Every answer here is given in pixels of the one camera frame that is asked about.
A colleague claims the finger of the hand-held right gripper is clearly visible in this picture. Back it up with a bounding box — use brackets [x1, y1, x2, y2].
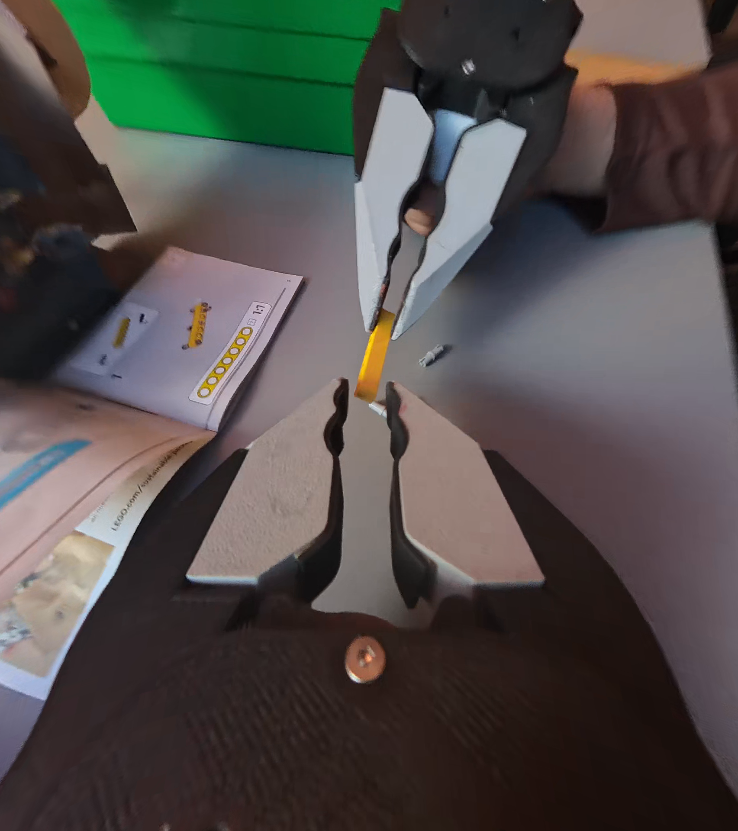
[391, 119, 529, 341]
[354, 86, 436, 333]

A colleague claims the person's right hand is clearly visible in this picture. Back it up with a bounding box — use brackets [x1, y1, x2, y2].
[404, 81, 618, 235]

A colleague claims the person's right forearm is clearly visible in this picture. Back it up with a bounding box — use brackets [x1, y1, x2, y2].
[593, 0, 738, 264]

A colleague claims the lego instruction booklet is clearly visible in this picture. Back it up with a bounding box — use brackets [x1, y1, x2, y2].
[0, 247, 305, 701]

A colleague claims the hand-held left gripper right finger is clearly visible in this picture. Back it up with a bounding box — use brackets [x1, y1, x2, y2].
[384, 380, 546, 610]

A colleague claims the lego set box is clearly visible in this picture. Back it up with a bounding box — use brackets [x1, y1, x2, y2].
[0, 39, 139, 385]

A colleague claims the yellow lego beam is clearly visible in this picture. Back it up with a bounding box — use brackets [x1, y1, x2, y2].
[354, 309, 397, 401]

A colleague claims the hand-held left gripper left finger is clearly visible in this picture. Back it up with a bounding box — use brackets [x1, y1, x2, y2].
[186, 378, 350, 605]

